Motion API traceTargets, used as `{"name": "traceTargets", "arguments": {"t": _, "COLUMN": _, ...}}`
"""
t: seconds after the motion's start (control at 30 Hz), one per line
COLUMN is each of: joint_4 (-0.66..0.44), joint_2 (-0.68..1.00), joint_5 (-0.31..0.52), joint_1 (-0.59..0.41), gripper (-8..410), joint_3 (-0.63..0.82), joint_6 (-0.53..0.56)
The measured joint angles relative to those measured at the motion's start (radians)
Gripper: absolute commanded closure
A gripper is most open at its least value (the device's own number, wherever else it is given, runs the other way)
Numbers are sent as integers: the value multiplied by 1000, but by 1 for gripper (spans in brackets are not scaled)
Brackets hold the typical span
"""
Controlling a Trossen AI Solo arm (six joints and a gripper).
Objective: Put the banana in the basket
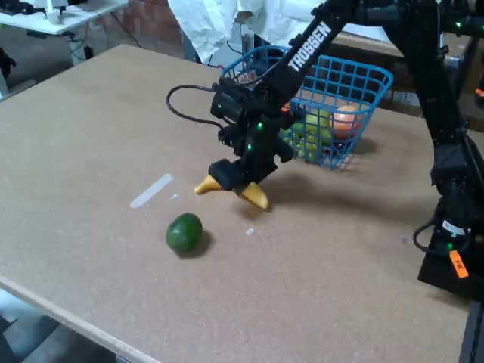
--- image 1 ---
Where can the yellow toy banana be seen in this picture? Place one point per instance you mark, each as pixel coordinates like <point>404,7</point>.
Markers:
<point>257,197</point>

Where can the green toy grapes bunch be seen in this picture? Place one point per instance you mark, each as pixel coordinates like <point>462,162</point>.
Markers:
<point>302,145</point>

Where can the light green toy apple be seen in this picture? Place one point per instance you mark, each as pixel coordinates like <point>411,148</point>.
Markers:
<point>319,126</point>

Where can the round green toy fruit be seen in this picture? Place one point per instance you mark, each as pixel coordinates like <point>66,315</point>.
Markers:
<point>184,233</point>

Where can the long white tape strip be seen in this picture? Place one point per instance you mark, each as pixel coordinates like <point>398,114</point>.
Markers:
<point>151,191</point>

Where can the red orange toy pomegranate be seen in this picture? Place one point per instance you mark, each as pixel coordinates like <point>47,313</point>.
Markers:
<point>348,120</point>

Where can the white crumpled sheet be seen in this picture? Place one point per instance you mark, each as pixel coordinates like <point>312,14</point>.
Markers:
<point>204,26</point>

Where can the brown wooden workbench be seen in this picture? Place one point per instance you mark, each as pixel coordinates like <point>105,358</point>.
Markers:
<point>363,41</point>

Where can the white desk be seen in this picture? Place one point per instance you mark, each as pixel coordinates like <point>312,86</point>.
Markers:
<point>87,15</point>

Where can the white cup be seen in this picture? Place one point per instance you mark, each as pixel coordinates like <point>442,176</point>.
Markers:
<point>53,13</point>

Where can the small black camera box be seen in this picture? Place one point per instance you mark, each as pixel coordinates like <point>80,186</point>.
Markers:
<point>228,100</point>

